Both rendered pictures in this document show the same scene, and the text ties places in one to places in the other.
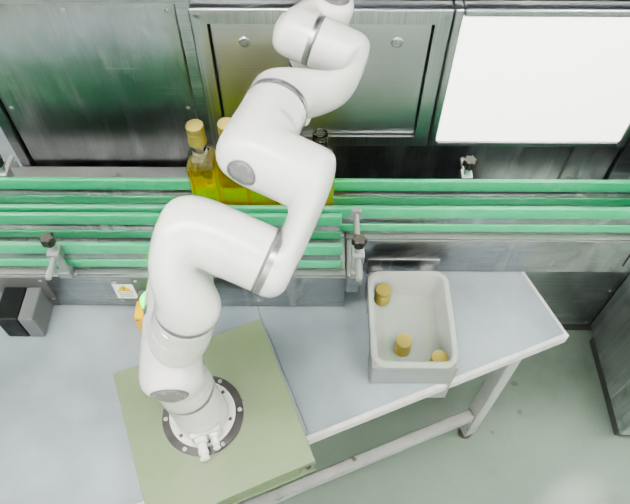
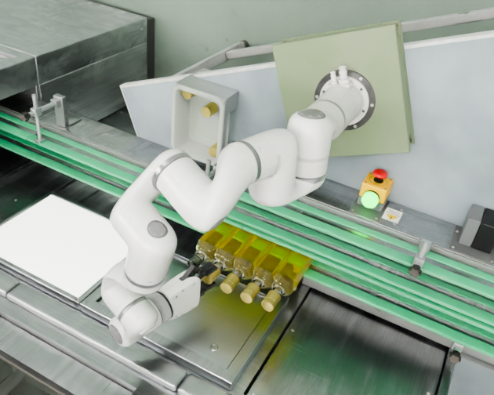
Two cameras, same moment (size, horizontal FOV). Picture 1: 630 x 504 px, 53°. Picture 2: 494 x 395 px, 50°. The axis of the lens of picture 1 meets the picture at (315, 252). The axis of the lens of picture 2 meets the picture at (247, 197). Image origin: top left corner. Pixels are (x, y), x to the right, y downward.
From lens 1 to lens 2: 0.54 m
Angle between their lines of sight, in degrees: 20
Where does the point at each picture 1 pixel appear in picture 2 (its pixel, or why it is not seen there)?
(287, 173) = (128, 217)
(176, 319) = (235, 154)
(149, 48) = (286, 378)
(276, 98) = (130, 269)
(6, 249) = (461, 279)
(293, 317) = not seen: hidden behind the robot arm
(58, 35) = not seen: outside the picture
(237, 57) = (226, 341)
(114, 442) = (425, 99)
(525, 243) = (121, 151)
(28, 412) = not seen: outside the picture
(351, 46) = (107, 293)
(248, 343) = not seen: hidden behind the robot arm
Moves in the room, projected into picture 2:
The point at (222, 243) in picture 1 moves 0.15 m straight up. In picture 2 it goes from (180, 189) to (126, 233)
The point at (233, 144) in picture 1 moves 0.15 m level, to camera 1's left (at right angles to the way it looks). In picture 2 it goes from (150, 247) to (224, 280)
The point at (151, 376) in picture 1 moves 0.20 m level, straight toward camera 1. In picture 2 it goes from (312, 130) to (274, 34)
